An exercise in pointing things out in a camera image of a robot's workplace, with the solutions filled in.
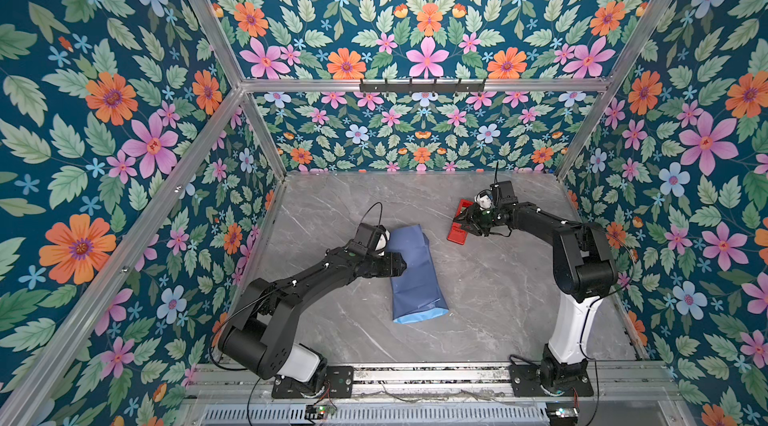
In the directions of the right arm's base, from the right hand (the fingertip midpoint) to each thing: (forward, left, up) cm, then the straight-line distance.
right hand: (457, 219), depth 97 cm
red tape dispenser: (-3, 0, -3) cm, 4 cm away
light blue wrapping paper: (-25, +14, +1) cm, 29 cm away
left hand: (-16, +19, 0) cm, 25 cm away
